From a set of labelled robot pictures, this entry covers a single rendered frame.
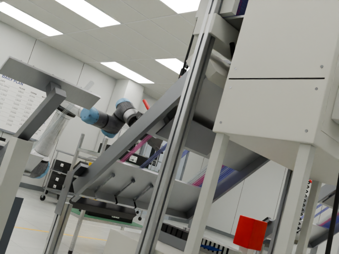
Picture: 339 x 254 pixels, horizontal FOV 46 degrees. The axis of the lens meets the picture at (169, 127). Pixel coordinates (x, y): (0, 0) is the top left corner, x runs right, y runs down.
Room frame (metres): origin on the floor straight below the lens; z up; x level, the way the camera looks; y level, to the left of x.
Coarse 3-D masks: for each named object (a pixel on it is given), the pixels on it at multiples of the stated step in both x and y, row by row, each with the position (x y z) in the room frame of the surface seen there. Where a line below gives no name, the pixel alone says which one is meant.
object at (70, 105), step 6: (90, 84) 1.33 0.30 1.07; (66, 108) 1.41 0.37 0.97; (60, 114) 1.43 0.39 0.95; (54, 120) 1.45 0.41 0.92; (60, 120) 1.45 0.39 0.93; (48, 126) 1.47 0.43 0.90; (54, 126) 1.47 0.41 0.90; (48, 132) 1.48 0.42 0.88; (42, 138) 1.50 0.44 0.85; (36, 144) 1.52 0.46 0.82
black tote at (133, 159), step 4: (100, 144) 4.08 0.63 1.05; (100, 148) 4.07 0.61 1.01; (128, 152) 4.13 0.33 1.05; (132, 156) 4.18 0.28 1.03; (136, 156) 4.22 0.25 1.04; (140, 156) 4.25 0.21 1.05; (128, 160) 4.16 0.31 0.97; (132, 160) 4.19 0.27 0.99; (136, 160) 4.23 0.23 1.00; (140, 160) 4.26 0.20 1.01; (144, 160) 4.30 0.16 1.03; (136, 164) 4.24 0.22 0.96; (140, 164) 4.27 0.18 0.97; (148, 164) 4.35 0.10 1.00
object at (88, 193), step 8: (88, 192) 1.66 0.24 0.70; (96, 192) 1.69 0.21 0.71; (104, 200) 1.70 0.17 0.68; (112, 200) 1.74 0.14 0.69; (120, 200) 1.77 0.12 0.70; (128, 200) 1.81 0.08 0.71; (136, 208) 1.83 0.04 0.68; (144, 208) 1.86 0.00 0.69; (168, 208) 2.00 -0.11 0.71; (176, 216) 2.01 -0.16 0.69; (184, 216) 2.06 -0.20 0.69
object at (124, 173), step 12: (108, 168) 1.59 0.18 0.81; (120, 168) 1.61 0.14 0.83; (132, 168) 1.64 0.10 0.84; (144, 168) 1.68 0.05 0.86; (96, 180) 1.64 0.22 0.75; (108, 180) 1.66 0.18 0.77; (120, 180) 1.69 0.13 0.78; (132, 180) 1.70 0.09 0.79; (144, 180) 1.74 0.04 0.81; (180, 180) 1.83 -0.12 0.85; (108, 192) 1.73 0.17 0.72; (132, 192) 1.79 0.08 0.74; (180, 192) 1.90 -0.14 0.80; (192, 192) 1.93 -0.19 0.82; (168, 204) 1.97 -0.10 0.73; (180, 204) 2.00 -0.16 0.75; (192, 204) 2.03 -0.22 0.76
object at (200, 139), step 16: (208, 80) 1.33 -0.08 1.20; (208, 96) 1.39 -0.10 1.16; (208, 112) 1.47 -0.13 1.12; (160, 128) 1.47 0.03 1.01; (192, 128) 1.46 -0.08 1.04; (208, 128) 1.49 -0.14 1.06; (192, 144) 1.54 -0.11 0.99; (208, 144) 1.57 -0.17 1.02; (224, 160) 1.78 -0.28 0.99; (240, 160) 1.81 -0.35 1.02
